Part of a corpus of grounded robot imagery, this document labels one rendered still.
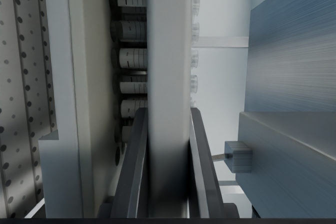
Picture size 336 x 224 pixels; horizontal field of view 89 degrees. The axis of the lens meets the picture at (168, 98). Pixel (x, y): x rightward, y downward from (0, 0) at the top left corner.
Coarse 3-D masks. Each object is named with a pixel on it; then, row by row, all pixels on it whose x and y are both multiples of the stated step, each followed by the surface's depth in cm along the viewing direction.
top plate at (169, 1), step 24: (168, 0) 7; (168, 24) 7; (168, 48) 7; (168, 72) 7; (168, 96) 8; (168, 120) 8; (168, 144) 8; (168, 168) 8; (168, 192) 8; (168, 216) 8
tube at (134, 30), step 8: (112, 24) 11; (120, 24) 11; (128, 24) 11; (136, 24) 11; (144, 24) 11; (192, 24) 11; (112, 32) 11; (120, 32) 11; (128, 32) 11; (136, 32) 11; (144, 32) 11; (192, 32) 11; (112, 40) 11; (120, 40) 11; (128, 40) 11; (136, 40) 11; (144, 40) 11; (192, 40) 11
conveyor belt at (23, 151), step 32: (0, 0) 11; (32, 0) 14; (0, 32) 11; (32, 32) 14; (0, 64) 11; (32, 64) 14; (0, 96) 11; (32, 96) 14; (0, 128) 11; (32, 128) 14; (0, 160) 11; (32, 160) 14; (0, 192) 11; (32, 192) 14
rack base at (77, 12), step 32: (64, 0) 7; (96, 0) 9; (64, 32) 7; (96, 32) 9; (64, 64) 7; (96, 64) 9; (64, 96) 8; (96, 96) 9; (64, 128) 8; (96, 128) 9; (64, 160) 8; (96, 160) 9; (64, 192) 8; (96, 192) 9
